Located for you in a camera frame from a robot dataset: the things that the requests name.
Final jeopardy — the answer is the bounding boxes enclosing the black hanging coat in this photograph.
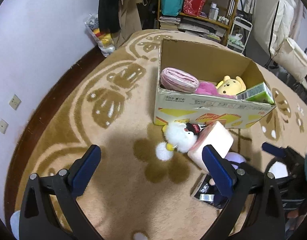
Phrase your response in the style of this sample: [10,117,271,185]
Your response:
[98,0,120,33]

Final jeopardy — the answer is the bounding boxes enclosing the pink plush bear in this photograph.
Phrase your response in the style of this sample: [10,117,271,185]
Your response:
[194,81,237,99]

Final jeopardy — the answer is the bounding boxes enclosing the lower wall socket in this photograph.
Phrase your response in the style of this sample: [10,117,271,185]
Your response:
[0,119,9,134]

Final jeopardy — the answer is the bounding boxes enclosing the purple plush doll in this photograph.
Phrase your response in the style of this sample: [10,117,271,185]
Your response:
[225,152,246,169]

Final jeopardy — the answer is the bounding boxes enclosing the green tissue pack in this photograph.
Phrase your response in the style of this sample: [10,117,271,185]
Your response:
[237,82,274,105]

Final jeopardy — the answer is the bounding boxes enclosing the pink towel roll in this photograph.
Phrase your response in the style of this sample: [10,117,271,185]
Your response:
[160,67,200,93]

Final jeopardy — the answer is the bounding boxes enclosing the white duvet on rack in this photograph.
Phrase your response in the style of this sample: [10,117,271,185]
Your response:
[253,0,307,89]

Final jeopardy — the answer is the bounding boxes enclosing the yellow Pooh plush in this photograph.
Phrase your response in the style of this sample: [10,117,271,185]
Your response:
[216,75,246,96]

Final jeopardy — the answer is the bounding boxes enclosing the pink square plush cushion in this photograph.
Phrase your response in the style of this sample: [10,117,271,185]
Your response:
[188,121,234,173]

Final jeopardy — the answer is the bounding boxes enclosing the beige patterned carpet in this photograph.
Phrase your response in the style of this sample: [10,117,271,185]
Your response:
[16,30,307,239]

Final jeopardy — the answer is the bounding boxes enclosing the white fluffy chick plush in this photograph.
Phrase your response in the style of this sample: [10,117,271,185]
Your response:
[155,122,207,161]

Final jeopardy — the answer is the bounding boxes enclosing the upper wall socket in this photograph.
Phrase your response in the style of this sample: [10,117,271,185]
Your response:
[9,94,22,111]

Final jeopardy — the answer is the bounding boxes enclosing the wooden shelf unit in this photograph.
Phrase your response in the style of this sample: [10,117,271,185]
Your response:
[157,0,239,46]

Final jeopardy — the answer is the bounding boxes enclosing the white trolley cart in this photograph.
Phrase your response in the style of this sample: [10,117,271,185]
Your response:
[227,16,253,54]

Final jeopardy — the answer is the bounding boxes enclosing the stack of books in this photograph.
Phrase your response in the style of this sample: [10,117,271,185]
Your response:
[159,16,181,30]

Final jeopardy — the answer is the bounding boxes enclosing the wall socket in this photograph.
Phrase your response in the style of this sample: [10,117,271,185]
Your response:
[9,94,22,111]
[0,119,9,134]

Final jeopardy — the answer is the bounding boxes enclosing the black tissue pack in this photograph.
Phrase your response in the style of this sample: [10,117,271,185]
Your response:
[191,174,228,210]

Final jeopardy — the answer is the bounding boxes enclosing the red gift bag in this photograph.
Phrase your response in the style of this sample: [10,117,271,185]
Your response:
[183,0,207,16]

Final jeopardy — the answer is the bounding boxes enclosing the beige hanging coat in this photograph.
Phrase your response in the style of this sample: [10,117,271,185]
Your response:
[112,0,143,49]

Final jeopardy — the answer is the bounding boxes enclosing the plastic bag of toys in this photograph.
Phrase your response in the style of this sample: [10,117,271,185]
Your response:
[85,14,115,57]

